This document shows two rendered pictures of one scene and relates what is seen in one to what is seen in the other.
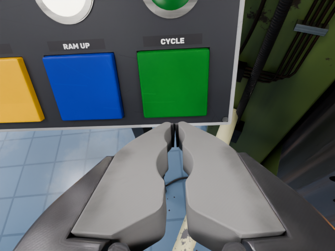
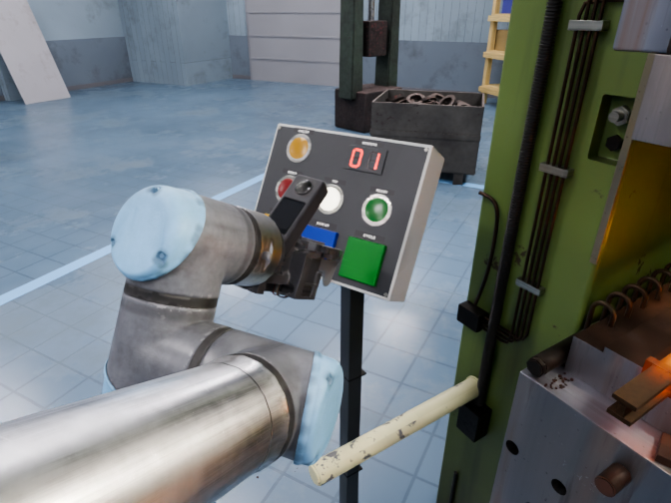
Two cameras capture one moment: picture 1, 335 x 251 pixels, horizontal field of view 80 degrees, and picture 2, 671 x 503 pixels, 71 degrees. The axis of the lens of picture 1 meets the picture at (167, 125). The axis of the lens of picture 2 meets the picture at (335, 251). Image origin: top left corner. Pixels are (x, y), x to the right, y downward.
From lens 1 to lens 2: 0.65 m
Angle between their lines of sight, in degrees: 36
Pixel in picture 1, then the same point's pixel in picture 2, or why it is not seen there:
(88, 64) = (323, 234)
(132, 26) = (352, 223)
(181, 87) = (364, 261)
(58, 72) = (308, 234)
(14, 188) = not seen: hidden behind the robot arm
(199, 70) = (376, 255)
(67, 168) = not seen: hidden behind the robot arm
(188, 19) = (379, 229)
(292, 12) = (516, 268)
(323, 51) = (548, 315)
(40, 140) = not seen: hidden behind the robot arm
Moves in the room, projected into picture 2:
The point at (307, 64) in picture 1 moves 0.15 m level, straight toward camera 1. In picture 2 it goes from (539, 328) to (472, 343)
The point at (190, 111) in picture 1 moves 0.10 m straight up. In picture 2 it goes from (364, 279) to (366, 228)
